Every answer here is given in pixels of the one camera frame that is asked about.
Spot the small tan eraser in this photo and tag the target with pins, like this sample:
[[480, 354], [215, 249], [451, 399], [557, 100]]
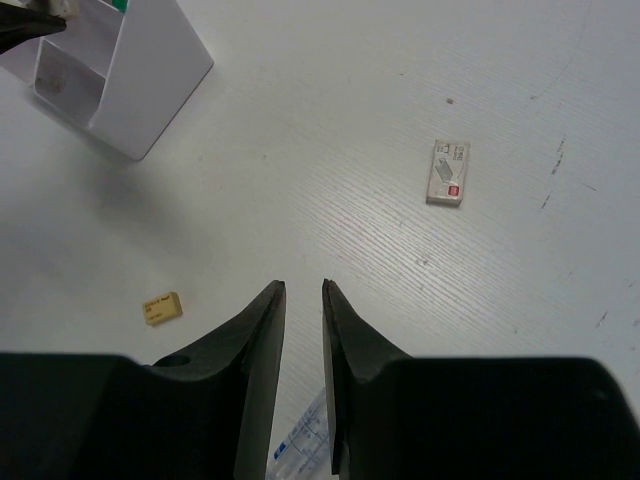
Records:
[[162, 308]]

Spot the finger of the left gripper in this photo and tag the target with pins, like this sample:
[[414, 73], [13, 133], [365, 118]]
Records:
[[22, 21]]

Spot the green capped pen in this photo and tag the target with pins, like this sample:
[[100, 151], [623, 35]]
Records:
[[120, 5]]

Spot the grey eraser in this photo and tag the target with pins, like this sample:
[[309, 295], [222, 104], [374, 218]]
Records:
[[65, 9]]

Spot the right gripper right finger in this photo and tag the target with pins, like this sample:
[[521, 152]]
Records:
[[394, 416]]

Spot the clear glue bottle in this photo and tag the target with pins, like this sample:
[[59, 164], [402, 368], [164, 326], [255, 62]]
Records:
[[305, 450]]

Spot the white boxed eraser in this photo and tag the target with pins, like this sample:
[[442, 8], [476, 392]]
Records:
[[447, 173]]

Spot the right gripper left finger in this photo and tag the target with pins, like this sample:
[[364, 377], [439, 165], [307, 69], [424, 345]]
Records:
[[202, 412]]

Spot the right white organizer box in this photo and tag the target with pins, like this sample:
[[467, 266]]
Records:
[[119, 77]]

